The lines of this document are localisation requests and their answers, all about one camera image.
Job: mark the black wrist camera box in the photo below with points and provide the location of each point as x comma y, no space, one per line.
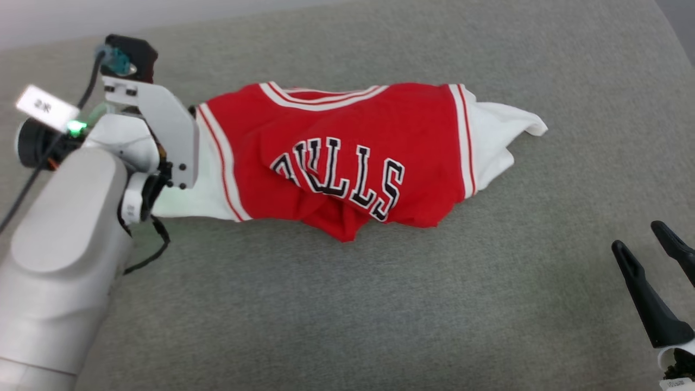
136,54

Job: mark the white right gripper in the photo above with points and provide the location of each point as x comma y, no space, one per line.
678,366

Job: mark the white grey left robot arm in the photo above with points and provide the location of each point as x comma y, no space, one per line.
59,255

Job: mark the red Bulls basketball jersey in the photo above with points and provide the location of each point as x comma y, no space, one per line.
380,125

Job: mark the grey fabric sofa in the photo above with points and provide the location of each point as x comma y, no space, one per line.
380,304

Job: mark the grey white left gripper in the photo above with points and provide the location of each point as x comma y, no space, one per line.
163,125

